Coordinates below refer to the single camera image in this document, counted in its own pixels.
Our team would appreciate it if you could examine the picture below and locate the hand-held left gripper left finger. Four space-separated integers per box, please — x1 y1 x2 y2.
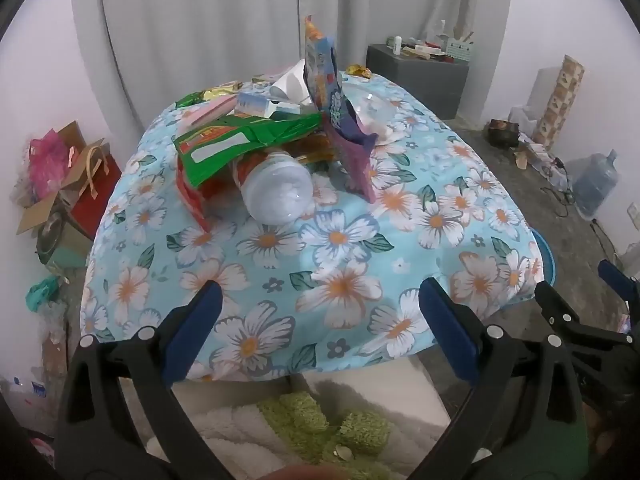
52 280 236 480

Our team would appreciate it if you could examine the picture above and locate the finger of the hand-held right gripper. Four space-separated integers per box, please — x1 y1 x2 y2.
534 282 640 406
597 259 640 311

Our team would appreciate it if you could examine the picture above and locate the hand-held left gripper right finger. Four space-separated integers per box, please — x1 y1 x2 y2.
410 277 591 480

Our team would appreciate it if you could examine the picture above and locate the blue plastic bucket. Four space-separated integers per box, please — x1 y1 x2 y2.
530 227 558 291

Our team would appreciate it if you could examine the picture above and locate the white plastic bottle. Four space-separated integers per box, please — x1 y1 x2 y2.
235 152 313 223

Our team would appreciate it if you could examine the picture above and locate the blue purple snack bag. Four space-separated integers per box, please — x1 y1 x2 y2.
302 15 378 203

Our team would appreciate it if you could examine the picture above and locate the large blue water jug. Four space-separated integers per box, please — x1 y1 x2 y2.
572 150 621 221

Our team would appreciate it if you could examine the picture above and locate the white fluffy blanket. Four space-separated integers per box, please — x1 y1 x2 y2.
145 375 451 480

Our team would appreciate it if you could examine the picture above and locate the green fuzzy cloth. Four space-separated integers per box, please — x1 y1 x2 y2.
257 392 393 480

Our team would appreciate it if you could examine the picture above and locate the red snack bag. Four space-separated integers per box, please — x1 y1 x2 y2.
175 160 251 233

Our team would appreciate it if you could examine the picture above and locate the blue floral tablecloth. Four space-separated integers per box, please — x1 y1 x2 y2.
80 67 546 386

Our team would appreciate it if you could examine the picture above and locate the teal box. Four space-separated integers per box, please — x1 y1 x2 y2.
37 230 93 271

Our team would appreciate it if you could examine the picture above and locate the teal plastic bag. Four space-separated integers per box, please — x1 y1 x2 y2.
25 275 61 313

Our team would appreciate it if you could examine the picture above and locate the red gift bag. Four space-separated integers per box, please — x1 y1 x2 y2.
67 142 123 241

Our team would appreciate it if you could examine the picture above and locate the dark round object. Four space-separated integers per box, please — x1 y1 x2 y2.
35 210 66 261

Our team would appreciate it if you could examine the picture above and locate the dark bag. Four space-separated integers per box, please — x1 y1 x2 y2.
487 119 521 148

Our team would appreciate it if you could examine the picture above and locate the green snack bag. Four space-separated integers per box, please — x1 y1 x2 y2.
172 112 323 188

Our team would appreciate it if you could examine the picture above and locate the tall patterned cardboard box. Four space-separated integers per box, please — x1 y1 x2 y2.
532 55 586 151

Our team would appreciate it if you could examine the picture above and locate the brown cardboard box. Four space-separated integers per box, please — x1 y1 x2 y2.
15 120 111 236

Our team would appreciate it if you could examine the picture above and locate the yellow biscuit packet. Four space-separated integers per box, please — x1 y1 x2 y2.
300 135 332 163

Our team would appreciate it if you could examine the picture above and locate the pink box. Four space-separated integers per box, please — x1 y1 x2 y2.
182 95 238 128

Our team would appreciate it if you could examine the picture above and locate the pink plastic bag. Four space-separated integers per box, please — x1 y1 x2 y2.
27 130 71 186

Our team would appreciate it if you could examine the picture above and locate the white toothpaste box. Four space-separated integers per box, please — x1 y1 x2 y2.
235 92 301 116

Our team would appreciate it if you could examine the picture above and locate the clear plastic container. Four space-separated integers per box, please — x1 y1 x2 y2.
345 85 401 143

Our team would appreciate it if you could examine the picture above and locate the gold green candy wrapper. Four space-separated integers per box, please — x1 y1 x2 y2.
175 80 241 108

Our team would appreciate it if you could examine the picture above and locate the grey cabinet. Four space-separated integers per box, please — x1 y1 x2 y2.
366 44 471 120

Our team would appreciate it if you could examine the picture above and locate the white crumpled paper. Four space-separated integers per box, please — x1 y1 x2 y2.
270 60 311 103

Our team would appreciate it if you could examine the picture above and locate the pale green box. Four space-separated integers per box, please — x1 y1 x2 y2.
446 37 475 63

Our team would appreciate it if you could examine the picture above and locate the white curtain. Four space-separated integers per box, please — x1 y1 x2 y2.
70 0 516 136

